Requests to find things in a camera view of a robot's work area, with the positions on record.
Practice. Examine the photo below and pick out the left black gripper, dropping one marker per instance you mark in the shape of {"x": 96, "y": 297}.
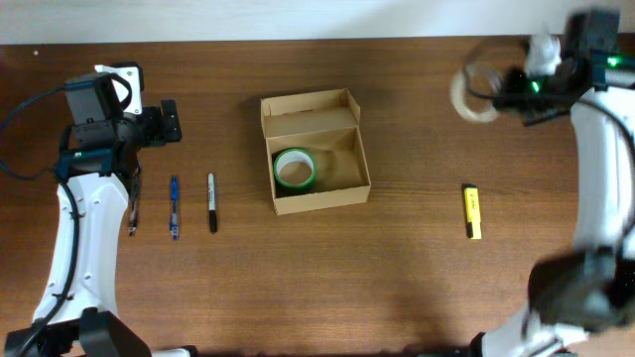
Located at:
{"x": 169, "y": 120}

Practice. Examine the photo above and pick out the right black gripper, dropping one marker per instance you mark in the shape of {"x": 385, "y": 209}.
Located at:
{"x": 507, "y": 91}

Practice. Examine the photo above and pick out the cream masking tape roll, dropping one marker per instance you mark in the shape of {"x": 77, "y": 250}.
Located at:
{"x": 461, "y": 93}

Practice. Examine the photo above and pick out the black pen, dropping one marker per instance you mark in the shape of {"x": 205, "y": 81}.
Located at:
{"x": 133, "y": 216}

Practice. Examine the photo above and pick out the yellow highlighter marker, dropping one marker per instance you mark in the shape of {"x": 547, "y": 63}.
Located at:
{"x": 472, "y": 212}

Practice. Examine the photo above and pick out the black permanent marker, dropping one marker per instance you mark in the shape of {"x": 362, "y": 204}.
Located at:
{"x": 211, "y": 196}

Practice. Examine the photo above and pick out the blue pen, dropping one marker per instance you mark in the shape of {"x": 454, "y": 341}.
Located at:
{"x": 174, "y": 222}

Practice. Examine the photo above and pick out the green tape roll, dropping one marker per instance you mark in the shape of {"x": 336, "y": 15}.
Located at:
{"x": 295, "y": 171}

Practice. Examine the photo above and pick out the cardboard box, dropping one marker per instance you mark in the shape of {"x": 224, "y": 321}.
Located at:
{"x": 327, "y": 125}

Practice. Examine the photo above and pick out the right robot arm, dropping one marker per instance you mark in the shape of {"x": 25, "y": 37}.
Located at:
{"x": 590, "y": 290}

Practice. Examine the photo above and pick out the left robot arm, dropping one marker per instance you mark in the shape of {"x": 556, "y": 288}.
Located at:
{"x": 98, "y": 175}

